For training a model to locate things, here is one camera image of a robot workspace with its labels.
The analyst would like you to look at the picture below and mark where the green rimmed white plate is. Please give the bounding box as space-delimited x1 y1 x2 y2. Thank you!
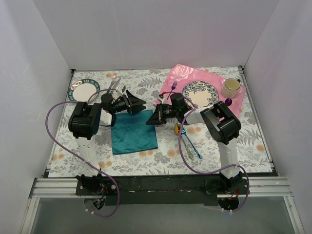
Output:
67 79 100 102

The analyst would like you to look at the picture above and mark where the cream ceramic mug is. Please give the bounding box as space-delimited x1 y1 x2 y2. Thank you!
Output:
221 78 245 98

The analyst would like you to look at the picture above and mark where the purple metallic spoon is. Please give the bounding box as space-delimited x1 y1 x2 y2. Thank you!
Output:
224 98 233 106

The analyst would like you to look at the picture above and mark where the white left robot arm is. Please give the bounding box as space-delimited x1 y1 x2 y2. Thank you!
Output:
68 90 146 195

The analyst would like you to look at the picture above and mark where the green handled fork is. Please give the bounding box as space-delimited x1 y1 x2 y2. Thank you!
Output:
107 74 117 93

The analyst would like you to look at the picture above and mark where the iridescent gold spoon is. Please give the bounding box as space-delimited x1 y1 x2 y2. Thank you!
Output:
174 123 194 159

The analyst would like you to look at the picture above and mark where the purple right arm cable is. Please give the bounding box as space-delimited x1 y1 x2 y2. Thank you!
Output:
159 90 250 213

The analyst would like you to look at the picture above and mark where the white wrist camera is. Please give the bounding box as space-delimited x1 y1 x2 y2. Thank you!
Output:
157 94 168 104
116 84 126 95

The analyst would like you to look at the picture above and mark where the teal cloth napkin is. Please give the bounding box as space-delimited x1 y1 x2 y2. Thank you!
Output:
111 110 158 155

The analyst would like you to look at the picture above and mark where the pink floral placemat cloth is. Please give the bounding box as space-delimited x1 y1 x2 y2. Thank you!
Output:
160 64 246 117

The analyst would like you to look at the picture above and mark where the purple metallic fork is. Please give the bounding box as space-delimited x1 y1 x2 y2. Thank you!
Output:
167 81 177 99

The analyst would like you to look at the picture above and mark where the iridescent blue fork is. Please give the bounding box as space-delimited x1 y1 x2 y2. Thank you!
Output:
181 128 203 159

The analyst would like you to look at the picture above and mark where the green handled knife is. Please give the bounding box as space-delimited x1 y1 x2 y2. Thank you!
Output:
108 78 121 93

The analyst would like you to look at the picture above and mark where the blue floral white plate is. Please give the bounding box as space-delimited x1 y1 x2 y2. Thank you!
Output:
182 81 219 108

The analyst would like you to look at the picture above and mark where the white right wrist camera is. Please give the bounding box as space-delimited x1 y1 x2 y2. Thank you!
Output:
157 94 168 104

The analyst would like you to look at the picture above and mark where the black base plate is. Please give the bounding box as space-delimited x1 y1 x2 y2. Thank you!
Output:
41 170 280 207

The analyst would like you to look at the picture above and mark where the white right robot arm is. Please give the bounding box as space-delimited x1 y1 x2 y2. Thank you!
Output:
146 92 244 194

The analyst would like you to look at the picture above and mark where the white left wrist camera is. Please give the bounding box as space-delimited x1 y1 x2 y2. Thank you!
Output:
116 84 126 95

